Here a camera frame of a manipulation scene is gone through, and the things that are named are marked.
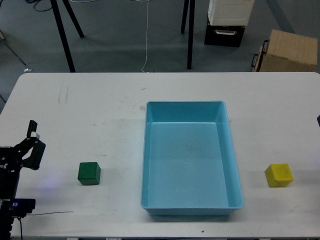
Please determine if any black tripod legs right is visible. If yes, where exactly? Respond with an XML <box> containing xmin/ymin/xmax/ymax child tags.
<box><xmin>180</xmin><ymin>0</ymin><xmax>196</xmax><ymax>70</ymax></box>

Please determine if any light blue plastic tray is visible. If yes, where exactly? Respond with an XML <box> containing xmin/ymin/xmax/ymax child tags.
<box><xmin>141</xmin><ymin>101</ymin><xmax>244</xmax><ymax>216</ymax></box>

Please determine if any black drawer box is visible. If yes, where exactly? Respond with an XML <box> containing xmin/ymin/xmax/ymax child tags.
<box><xmin>204</xmin><ymin>20</ymin><xmax>246</xmax><ymax>48</ymax></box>

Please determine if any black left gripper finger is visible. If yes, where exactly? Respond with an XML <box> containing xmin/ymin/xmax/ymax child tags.
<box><xmin>21</xmin><ymin>140</ymin><xmax>46</xmax><ymax>170</ymax></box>
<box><xmin>14</xmin><ymin>120</ymin><xmax>40</xmax><ymax>153</ymax></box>

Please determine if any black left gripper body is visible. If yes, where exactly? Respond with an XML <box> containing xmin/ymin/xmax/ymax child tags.
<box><xmin>0</xmin><ymin>146</ymin><xmax>22</xmax><ymax>200</ymax></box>

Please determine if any yellow wooden cube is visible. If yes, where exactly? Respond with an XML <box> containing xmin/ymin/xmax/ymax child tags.
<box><xmin>264</xmin><ymin>163</ymin><xmax>294</xmax><ymax>188</ymax></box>

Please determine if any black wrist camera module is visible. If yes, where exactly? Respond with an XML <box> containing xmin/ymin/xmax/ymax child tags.
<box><xmin>2</xmin><ymin>198</ymin><xmax>36</xmax><ymax>218</ymax></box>

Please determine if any white plastic appliance box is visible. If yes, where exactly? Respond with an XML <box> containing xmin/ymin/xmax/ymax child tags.
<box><xmin>208</xmin><ymin>0</ymin><xmax>255</xmax><ymax>26</ymax></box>

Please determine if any green wooden cube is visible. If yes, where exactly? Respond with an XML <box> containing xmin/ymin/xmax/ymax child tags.
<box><xmin>77</xmin><ymin>162</ymin><xmax>101</xmax><ymax>186</ymax></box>

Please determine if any white hanging cord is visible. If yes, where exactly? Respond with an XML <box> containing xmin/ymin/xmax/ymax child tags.
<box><xmin>141</xmin><ymin>0</ymin><xmax>150</xmax><ymax>74</ymax></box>

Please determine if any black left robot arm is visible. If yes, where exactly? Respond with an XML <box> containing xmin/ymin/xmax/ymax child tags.
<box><xmin>0</xmin><ymin>120</ymin><xmax>46</xmax><ymax>240</ymax></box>

